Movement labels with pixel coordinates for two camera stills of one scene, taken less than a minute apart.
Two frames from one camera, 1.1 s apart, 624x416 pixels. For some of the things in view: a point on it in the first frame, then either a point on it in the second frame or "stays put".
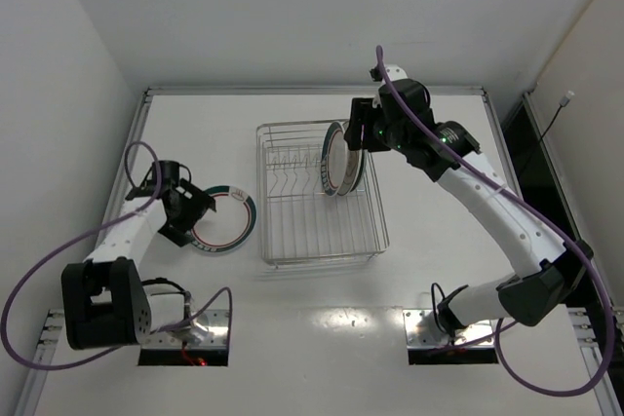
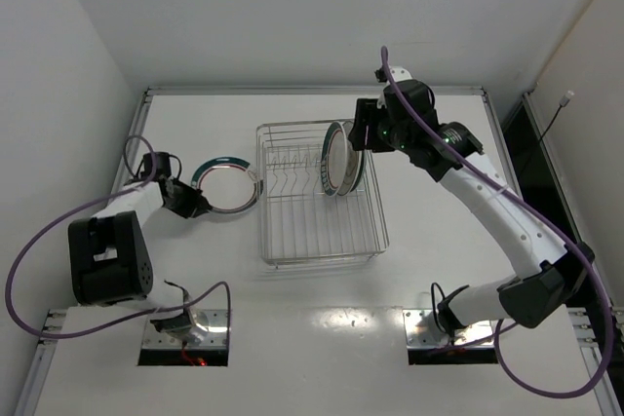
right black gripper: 359,125 stays put
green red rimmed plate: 333,160 stays put
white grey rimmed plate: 357,163 stays put
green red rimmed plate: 230,225 -> 229,184
